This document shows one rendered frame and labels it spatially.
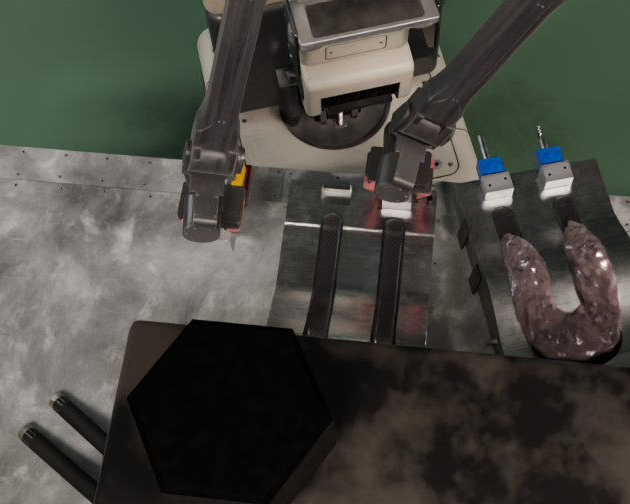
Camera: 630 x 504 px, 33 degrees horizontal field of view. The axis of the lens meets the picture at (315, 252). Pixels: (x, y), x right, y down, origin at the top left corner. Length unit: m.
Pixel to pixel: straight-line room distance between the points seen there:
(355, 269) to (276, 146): 0.88
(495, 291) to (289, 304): 0.34
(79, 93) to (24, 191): 1.12
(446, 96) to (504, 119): 1.46
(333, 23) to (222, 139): 0.44
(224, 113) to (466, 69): 0.35
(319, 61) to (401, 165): 0.53
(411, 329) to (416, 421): 1.19
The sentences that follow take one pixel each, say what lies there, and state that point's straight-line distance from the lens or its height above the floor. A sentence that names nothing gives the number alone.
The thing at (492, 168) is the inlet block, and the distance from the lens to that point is 1.94.
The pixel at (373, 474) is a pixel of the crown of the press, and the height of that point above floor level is 2.00.
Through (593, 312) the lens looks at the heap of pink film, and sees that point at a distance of 1.81.
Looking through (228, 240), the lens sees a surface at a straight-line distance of 1.78.
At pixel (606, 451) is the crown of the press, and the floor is 2.00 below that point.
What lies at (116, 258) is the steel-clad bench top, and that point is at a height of 0.80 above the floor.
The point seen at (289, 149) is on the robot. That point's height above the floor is 0.28.
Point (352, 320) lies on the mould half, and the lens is 1.75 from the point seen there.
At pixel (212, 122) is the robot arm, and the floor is 1.28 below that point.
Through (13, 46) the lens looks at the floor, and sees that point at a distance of 3.33.
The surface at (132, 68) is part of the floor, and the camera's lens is 3.18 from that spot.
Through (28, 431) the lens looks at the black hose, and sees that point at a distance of 1.86.
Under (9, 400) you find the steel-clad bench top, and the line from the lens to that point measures 1.92.
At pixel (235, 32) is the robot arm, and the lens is 1.41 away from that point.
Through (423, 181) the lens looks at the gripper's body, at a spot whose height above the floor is 1.00.
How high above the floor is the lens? 2.54
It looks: 64 degrees down
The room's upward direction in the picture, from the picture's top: 6 degrees counter-clockwise
